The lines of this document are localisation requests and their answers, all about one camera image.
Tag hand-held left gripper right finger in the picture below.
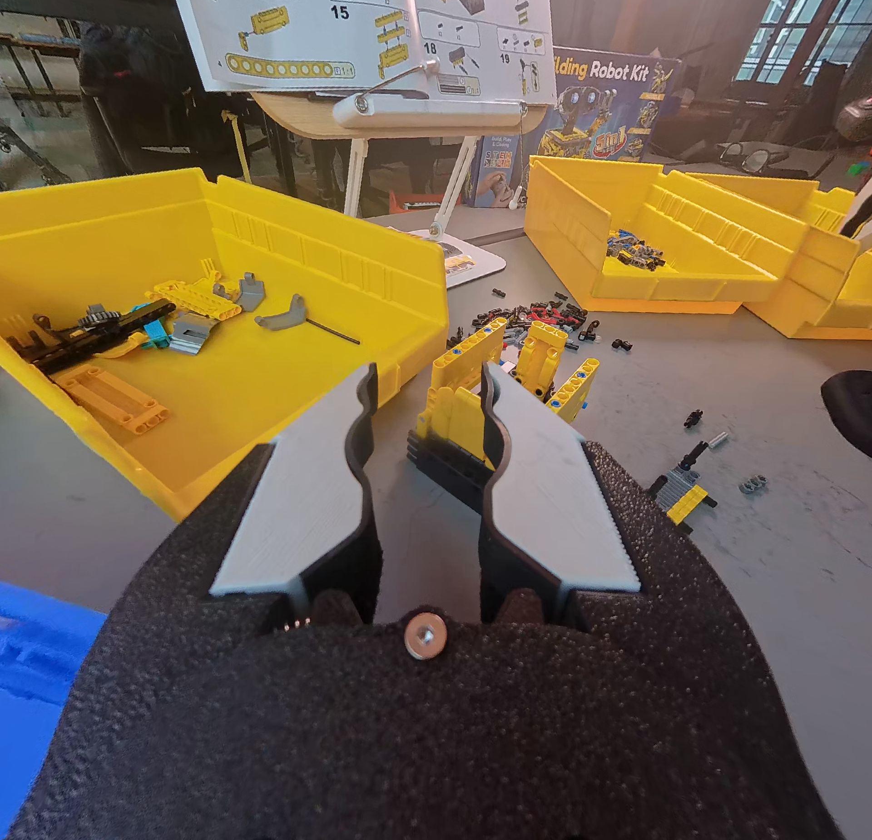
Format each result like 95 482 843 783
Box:
480 361 643 626

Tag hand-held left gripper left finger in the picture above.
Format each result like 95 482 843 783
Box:
208 363 380 626

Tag yellow black lego model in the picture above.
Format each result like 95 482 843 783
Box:
406 317 602 514

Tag yellow plastic bin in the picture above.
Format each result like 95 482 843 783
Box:
525 155 810 315
688 171 872 340
0 167 451 522

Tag pile of small lego pins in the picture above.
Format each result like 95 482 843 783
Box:
446 288 634 357

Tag heap of grey yellow lego parts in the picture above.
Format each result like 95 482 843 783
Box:
608 228 667 272

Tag blue plastic bin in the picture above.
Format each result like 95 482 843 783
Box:
0 581 109 814

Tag grey yellow lego subassembly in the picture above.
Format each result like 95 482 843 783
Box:
646 439 718 534

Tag grey curved lego piece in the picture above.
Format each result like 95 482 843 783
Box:
254 293 307 331

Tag blue lego piece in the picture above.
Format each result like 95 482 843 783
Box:
133 305 171 350

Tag black lego beam with gears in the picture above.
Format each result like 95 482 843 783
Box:
24 302 177 376

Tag paned window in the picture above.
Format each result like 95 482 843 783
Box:
800 0 872 84
734 0 812 84

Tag black eyeglasses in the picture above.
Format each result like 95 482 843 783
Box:
721 141 791 176

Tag blue toy kit box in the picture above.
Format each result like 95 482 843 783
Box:
463 46 682 209

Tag black mesh chair back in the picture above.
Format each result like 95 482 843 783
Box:
821 370 872 458

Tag white wooden book stand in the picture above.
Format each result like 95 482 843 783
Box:
251 63 546 289

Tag black office chair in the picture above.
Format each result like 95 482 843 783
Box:
78 25 226 173

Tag instruction booklet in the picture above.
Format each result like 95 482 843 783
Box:
165 0 554 105

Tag orange lego frame panel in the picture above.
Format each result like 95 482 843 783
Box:
54 365 170 435

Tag grey lego bracket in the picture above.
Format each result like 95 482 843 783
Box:
213 272 267 311

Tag yellow lego frame assembly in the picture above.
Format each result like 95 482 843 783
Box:
153 257 243 321

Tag yellow strap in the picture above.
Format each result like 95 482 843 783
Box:
221 111 252 183

